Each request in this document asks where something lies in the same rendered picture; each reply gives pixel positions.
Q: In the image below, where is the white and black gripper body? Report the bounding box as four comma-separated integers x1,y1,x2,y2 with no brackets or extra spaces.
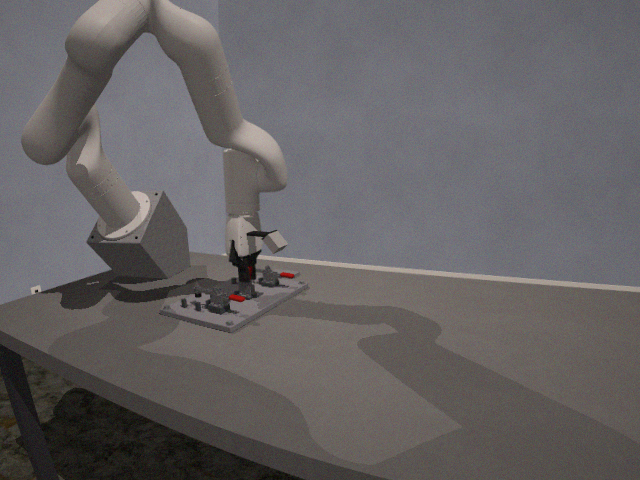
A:
225,212,262,257

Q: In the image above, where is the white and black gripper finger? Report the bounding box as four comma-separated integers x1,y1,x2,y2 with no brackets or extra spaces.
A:
247,250,261,280
229,240,250,283

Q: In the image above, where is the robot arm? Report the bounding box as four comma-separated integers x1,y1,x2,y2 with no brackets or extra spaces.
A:
21,0,288,240

